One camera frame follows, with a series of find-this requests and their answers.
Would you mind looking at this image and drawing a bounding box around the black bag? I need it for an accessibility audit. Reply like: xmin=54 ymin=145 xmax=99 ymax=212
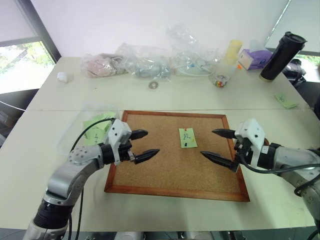
xmin=281 ymin=58 xmax=308 ymax=88

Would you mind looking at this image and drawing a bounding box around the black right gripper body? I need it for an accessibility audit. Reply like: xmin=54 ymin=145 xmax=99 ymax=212
xmin=232 ymin=135 xmax=253 ymax=165

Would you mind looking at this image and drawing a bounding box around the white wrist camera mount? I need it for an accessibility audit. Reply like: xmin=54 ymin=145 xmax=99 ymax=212
xmin=234 ymin=117 xmax=267 ymax=169
xmin=106 ymin=118 xmax=133 ymax=166

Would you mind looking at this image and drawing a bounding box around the black travel tumbler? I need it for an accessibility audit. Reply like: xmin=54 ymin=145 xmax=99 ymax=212
xmin=258 ymin=31 xmax=308 ymax=82

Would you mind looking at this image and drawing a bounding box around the wood framed cork board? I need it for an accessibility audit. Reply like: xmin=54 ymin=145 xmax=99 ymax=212
xmin=104 ymin=110 xmax=251 ymax=203

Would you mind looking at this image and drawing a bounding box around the clear bag of green notes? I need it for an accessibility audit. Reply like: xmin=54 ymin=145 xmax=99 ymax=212
xmin=54 ymin=100 xmax=121 ymax=157

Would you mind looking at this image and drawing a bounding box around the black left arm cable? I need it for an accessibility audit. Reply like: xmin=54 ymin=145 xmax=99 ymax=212
xmin=67 ymin=118 xmax=113 ymax=240

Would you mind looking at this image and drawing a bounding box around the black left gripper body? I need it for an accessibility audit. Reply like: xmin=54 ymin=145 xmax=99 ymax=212
xmin=116 ymin=130 xmax=138 ymax=165

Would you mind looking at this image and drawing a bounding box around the green sticky notes pad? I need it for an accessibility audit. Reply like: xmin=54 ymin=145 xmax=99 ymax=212
xmin=272 ymin=92 xmax=299 ymax=110

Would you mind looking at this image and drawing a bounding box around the large clear plastic bag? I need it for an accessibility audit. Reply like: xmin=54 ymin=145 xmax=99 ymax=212
xmin=165 ymin=23 xmax=224 ymax=77

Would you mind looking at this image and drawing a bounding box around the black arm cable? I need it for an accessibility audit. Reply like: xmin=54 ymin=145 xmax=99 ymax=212
xmin=67 ymin=118 xmax=113 ymax=240
xmin=238 ymin=159 xmax=320 ymax=199

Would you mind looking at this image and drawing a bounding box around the pale yellow cylinder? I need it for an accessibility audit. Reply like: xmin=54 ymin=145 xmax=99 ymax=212
xmin=222 ymin=39 xmax=244 ymax=67

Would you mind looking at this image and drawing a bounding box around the green paper note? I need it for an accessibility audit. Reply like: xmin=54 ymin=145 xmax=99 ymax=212
xmin=178 ymin=127 xmax=199 ymax=150

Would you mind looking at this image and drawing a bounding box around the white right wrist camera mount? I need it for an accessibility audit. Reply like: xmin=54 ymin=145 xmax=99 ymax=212
xmin=234 ymin=117 xmax=267 ymax=169

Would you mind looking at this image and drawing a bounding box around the clear bag with grey contents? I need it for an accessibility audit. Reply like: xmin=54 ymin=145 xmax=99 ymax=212
xmin=115 ymin=42 xmax=174 ymax=83

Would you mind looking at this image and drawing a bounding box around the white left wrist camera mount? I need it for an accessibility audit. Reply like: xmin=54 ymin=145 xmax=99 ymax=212
xmin=106 ymin=118 xmax=133 ymax=166

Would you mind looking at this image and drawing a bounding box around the plastic bag with pink contents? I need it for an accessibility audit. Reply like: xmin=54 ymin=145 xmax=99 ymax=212
xmin=80 ymin=52 xmax=131 ymax=79

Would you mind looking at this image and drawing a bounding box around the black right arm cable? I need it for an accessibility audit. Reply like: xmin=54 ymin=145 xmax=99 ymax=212
xmin=238 ymin=159 xmax=320 ymax=199

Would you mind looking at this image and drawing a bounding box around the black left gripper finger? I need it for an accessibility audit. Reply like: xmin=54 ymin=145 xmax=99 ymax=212
xmin=134 ymin=148 xmax=161 ymax=165
xmin=131 ymin=128 xmax=149 ymax=141

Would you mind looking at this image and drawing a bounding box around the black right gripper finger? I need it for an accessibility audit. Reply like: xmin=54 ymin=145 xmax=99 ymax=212
xmin=211 ymin=128 xmax=237 ymax=140
xmin=199 ymin=150 xmax=240 ymax=174

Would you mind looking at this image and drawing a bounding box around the clear cup with pushpins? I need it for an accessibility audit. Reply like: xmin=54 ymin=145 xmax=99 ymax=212
xmin=211 ymin=71 xmax=231 ymax=89

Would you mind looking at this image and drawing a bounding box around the purple tissue box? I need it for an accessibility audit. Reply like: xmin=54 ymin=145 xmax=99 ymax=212
xmin=237 ymin=48 xmax=275 ymax=72

